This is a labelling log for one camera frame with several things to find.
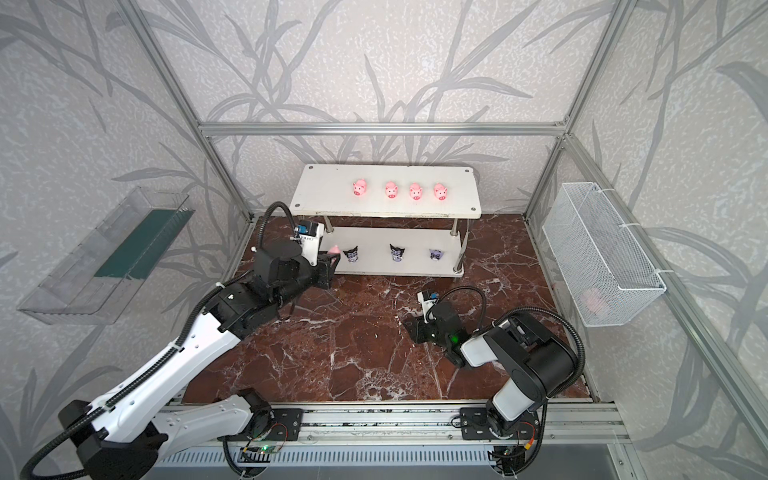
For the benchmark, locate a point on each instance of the aluminium cage frame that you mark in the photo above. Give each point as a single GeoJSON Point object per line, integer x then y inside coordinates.
{"type": "Point", "coordinates": [742, 392]}

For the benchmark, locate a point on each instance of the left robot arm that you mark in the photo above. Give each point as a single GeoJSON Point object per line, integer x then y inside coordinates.
{"type": "Point", "coordinates": [121, 434]}

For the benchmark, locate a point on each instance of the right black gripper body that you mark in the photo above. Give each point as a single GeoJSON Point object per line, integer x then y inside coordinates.
{"type": "Point", "coordinates": [421, 330]}

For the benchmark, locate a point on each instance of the white wire mesh basket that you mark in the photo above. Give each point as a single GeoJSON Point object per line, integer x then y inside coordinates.
{"type": "Point", "coordinates": [595, 247]}

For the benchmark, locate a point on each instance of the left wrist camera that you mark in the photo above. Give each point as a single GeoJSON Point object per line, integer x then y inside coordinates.
{"type": "Point", "coordinates": [309, 235]}

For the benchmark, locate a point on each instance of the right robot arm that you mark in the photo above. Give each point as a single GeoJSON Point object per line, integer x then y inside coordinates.
{"type": "Point", "coordinates": [541, 352]}

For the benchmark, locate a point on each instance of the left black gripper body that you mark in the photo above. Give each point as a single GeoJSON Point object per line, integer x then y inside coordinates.
{"type": "Point", "coordinates": [325, 270]}

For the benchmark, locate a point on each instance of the pink toy in basket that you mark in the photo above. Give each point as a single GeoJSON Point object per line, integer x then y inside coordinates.
{"type": "Point", "coordinates": [595, 303]}

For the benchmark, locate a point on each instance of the clear plastic wall bin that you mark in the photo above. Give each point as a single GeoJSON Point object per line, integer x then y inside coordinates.
{"type": "Point", "coordinates": [94, 284]}

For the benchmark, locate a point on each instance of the black purple figurine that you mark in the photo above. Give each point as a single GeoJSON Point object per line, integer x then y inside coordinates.
{"type": "Point", "coordinates": [396, 253]}
{"type": "Point", "coordinates": [352, 254]}

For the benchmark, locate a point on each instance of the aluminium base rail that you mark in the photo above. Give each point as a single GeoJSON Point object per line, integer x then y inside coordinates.
{"type": "Point", "coordinates": [406, 423]}

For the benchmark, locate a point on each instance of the white two-tier shelf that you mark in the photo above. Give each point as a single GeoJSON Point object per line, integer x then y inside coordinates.
{"type": "Point", "coordinates": [373, 222]}

